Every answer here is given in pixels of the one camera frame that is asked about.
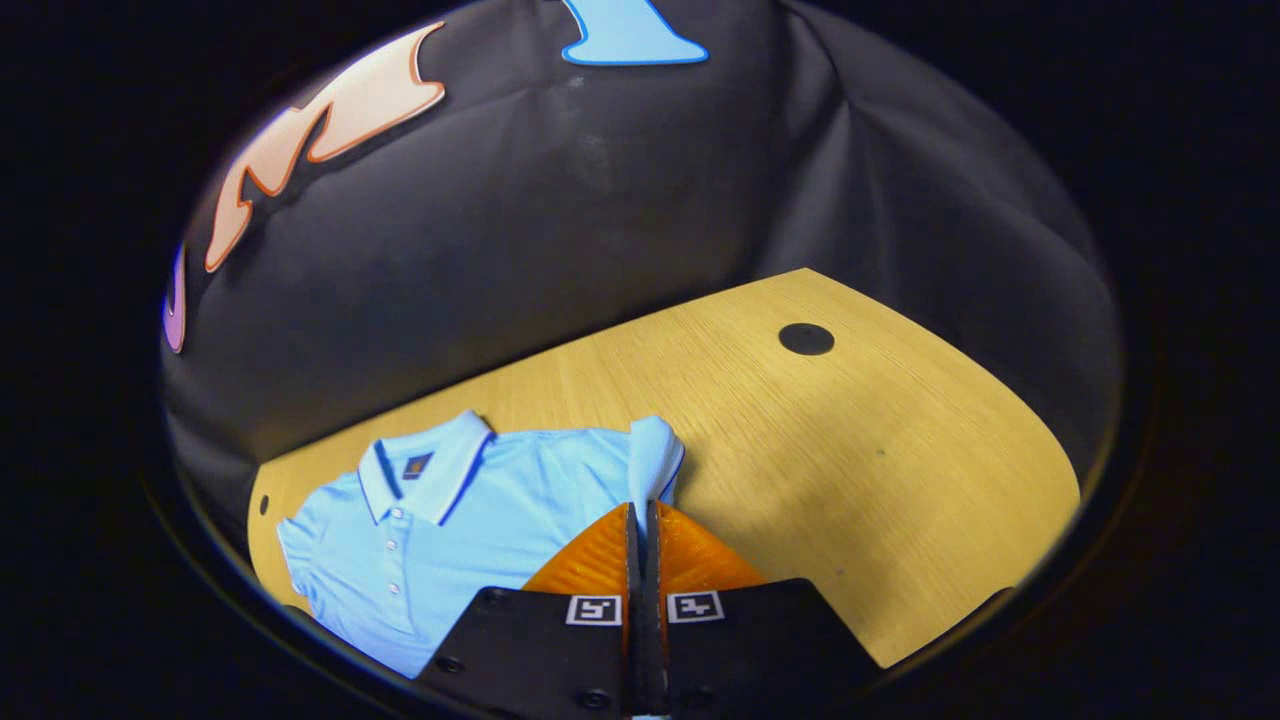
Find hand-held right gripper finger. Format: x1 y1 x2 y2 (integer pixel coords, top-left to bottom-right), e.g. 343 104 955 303
415 502 644 719
644 500 883 719

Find light blue T-shirt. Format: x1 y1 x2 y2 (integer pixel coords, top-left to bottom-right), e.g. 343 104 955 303
277 408 687 679

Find black backdrop cloth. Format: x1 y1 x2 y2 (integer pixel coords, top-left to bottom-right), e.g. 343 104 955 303
160 0 1126 561

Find black table cable hole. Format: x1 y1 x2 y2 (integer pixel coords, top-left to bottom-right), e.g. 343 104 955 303
778 322 836 357

